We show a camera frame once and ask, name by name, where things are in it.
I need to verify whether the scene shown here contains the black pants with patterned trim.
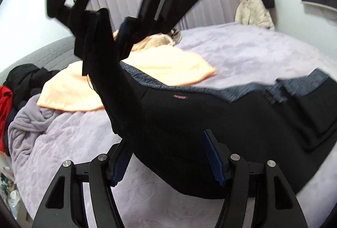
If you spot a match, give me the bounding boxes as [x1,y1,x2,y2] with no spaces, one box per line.
[80,9,336,199]

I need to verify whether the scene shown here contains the striped tan garment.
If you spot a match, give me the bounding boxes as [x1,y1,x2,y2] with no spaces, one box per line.
[112,28,182,52]

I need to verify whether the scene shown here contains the grey padded headboard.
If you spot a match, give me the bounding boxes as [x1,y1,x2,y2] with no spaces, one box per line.
[1,37,79,85]

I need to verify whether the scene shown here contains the peach orange cloth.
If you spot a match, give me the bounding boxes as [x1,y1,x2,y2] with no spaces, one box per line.
[37,45,216,112]

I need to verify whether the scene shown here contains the cluttered bedside items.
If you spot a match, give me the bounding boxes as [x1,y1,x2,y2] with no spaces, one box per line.
[1,152,30,223]

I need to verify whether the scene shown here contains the lavender fleece bed blanket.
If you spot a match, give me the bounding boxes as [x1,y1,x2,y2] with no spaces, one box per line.
[9,24,336,227]

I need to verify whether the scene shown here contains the black clothes pile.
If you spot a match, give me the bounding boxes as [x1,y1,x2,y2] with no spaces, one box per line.
[3,63,59,111]

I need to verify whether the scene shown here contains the cream puffer jacket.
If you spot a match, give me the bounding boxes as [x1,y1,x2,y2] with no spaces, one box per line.
[235,0,275,30]

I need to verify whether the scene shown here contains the red garment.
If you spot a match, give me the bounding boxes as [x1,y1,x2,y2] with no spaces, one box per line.
[0,86,13,152]

